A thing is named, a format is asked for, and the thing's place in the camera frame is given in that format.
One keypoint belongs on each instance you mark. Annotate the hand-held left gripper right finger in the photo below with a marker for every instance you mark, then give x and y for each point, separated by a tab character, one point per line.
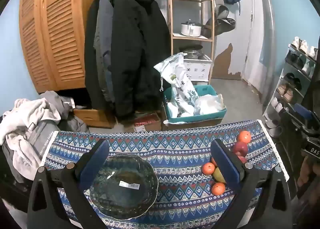
227	164

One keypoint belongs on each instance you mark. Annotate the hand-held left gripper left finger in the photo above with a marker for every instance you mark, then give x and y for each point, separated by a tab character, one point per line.
96	161

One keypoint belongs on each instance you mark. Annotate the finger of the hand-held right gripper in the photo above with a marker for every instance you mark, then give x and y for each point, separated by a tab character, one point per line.
303	112
292	124

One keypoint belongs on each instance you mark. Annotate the red apple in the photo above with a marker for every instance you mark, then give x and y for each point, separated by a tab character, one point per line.
242	159
240	148

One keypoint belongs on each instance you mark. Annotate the orange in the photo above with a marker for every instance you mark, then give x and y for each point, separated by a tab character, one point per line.
218	188
244	136
208	168

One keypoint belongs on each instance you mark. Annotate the dark glass bowl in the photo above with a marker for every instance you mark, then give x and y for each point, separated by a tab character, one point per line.
125	189

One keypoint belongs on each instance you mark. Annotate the person's right hand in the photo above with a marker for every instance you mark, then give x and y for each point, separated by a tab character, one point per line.
305	171

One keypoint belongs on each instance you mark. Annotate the dark grey jacket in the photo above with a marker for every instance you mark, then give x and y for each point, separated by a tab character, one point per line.
75	124

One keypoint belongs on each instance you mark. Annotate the teal plastic bin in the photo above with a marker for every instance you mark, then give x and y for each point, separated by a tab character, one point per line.
212	116

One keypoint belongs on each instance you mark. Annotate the blue patterned tablecloth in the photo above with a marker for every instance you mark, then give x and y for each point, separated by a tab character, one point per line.
175	149

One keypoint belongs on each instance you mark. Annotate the clear plastic bag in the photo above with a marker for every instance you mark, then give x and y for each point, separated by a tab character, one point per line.
208	104

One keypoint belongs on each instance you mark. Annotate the cardboard box with red packets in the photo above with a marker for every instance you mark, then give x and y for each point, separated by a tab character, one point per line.
147	123

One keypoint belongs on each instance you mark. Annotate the shoe rack with shoes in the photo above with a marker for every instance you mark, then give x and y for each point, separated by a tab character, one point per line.
303	46

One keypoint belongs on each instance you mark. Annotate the grey garment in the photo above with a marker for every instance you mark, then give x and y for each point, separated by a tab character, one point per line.
55	101

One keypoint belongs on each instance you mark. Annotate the dark cloth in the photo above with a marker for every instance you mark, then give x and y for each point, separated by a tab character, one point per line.
12	174

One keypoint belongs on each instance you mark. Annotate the white rice bag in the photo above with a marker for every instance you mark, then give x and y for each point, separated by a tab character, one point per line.
180	81

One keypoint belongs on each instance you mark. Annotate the white door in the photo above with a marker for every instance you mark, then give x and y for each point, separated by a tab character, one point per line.
250	31

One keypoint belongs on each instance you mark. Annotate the white patterned basket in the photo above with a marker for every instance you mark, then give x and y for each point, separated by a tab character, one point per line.
198	70

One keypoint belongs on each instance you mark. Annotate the black hanging bag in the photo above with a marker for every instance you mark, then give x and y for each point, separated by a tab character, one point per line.
222	26

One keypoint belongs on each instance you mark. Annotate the steel pot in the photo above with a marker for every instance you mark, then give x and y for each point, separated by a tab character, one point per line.
191	51

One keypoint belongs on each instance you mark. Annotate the black hooded coat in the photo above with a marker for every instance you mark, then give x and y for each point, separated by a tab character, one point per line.
135	44

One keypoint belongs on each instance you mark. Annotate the dark pot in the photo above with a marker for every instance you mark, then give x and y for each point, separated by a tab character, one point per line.
207	31

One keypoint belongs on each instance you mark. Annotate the grey hanging bag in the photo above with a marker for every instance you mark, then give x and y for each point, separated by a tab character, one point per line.
221	11

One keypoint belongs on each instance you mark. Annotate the wooden louvered wardrobe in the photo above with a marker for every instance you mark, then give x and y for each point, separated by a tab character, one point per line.
50	31

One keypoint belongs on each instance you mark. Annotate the white pot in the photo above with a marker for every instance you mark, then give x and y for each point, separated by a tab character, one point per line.
191	29

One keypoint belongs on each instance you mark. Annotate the wooden shelf rack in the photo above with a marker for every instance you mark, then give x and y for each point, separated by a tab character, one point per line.
171	19

